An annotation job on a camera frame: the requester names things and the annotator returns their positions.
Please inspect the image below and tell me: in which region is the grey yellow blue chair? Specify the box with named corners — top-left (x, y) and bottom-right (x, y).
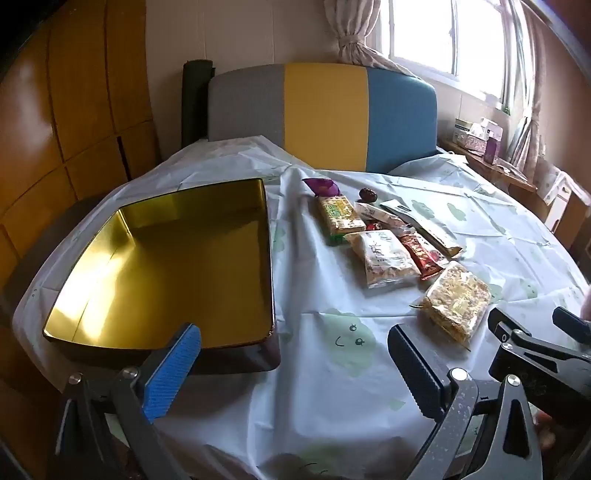
top-left (207, 62), bottom-right (438, 172)

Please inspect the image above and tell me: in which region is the white pastry packet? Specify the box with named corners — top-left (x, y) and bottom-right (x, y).
top-left (344, 229), bottom-right (422, 290)

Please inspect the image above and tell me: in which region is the wooden wardrobe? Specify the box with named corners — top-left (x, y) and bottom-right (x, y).
top-left (0, 0), bottom-right (162, 301)

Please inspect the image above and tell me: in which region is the long white sachet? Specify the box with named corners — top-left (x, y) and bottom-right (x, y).
top-left (381, 199), bottom-right (463, 258)

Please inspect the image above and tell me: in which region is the gold tin box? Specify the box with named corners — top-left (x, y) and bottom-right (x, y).
top-left (42, 178), bottom-right (283, 376)

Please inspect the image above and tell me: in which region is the dark red snack bar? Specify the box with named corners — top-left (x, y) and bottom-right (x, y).
top-left (398, 233), bottom-right (451, 281)

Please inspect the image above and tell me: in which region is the clear crisp cake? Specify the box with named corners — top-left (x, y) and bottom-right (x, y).
top-left (420, 261), bottom-right (492, 346)

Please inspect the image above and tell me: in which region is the white candy wrapper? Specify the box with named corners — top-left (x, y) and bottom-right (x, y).
top-left (353, 202), bottom-right (409, 230)

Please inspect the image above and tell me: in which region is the floral box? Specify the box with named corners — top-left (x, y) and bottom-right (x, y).
top-left (457, 134), bottom-right (489, 156)

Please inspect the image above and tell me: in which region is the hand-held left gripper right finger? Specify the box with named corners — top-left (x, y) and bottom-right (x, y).
top-left (389, 324), bottom-right (543, 480)

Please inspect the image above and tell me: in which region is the white tablecloth with green print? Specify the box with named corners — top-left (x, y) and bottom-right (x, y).
top-left (14, 135), bottom-right (591, 480)

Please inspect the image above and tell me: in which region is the purple snack packet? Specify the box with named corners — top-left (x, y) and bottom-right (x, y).
top-left (302, 178), bottom-right (341, 198)

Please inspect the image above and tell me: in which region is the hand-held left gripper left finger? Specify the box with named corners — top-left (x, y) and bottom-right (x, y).
top-left (55, 323), bottom-right (202, 480)

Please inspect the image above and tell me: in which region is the tied cream curtain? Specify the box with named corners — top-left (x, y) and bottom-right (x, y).
top-left (323, 0), bottom-right (416, 77)

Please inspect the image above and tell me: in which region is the green label cracker packet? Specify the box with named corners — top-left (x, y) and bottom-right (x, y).
top-left (316, 195), bottom-right (368, 245)

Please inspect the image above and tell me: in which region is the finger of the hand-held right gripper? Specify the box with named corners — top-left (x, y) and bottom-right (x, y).
top-left (551, 305), bottom-right (591, 344)
top-left (488, 307), bottom-right (591, 370)

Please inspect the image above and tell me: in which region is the window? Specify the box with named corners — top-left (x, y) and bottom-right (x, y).
top-left (379, 0), bottom-right (532, 107)

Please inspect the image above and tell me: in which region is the black rolled mat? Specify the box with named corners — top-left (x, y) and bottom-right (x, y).
top-left (181, 59), bottom-right (217, 147)

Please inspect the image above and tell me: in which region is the white and green box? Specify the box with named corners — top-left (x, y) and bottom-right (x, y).
top-left (452, 119), bottom-right (485, 143)

